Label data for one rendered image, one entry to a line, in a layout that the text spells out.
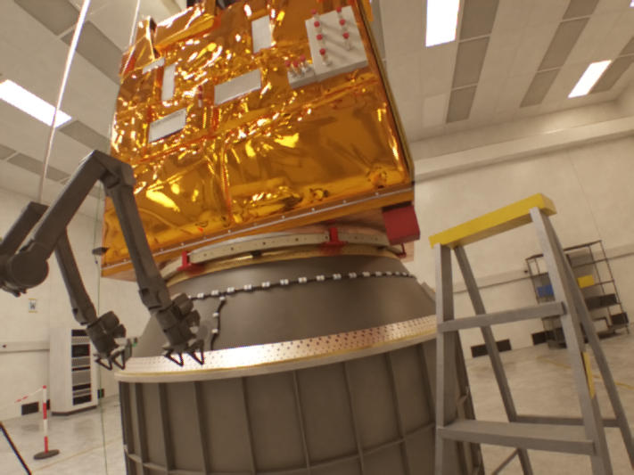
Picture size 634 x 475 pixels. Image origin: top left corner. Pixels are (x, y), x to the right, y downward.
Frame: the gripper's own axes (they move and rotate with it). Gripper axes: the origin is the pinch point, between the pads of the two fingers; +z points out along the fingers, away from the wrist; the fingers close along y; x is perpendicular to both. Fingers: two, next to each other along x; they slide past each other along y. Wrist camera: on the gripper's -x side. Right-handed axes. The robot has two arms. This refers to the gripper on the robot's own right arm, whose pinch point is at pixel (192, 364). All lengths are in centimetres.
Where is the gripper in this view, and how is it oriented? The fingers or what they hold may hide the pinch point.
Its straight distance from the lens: 108.6
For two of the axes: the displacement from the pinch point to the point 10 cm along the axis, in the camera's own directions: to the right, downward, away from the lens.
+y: -9.1, 2.4, 3.5
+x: -2.6, 3.2, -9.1
